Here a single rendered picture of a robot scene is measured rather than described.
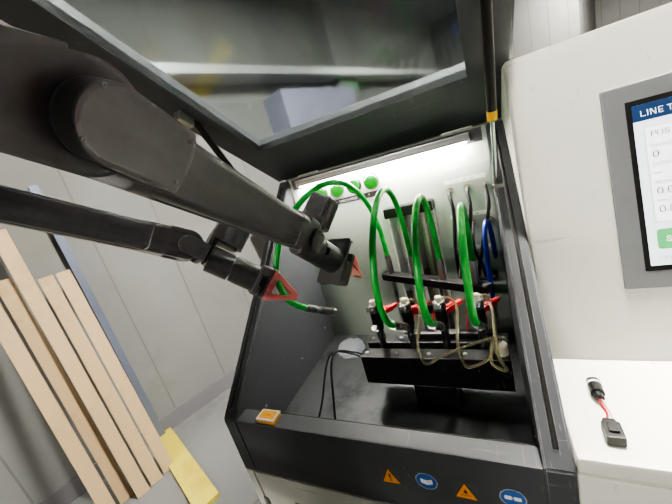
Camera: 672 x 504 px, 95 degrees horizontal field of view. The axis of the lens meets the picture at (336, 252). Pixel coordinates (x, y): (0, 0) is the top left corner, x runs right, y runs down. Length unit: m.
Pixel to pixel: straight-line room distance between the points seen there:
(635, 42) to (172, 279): 2.49
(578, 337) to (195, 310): 2.37
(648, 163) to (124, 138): 0.73
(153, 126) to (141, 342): 2.42
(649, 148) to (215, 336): 2.61
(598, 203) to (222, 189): 0.64
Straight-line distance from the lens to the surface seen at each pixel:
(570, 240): 0.73
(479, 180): 0.95
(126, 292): 2.51
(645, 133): 0.76
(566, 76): 0.76
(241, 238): 0.69
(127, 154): 0.20
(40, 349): 2.31
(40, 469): 2.76
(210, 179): 0.29
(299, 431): 0.76
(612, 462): 0.63
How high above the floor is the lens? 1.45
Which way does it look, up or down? 15 degrees down
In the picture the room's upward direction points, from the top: 16 degrees counter-clockwise
